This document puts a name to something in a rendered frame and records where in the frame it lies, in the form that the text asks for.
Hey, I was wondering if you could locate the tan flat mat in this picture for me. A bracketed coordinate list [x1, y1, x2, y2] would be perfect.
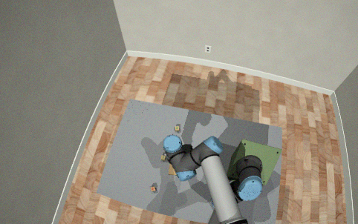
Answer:
[169, 163, 177, 175]

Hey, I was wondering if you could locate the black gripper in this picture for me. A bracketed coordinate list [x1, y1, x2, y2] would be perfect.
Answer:
[165, 144, 193, 164]

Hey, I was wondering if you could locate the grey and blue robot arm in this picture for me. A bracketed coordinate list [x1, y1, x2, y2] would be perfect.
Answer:
[163, 135, 262, 224]

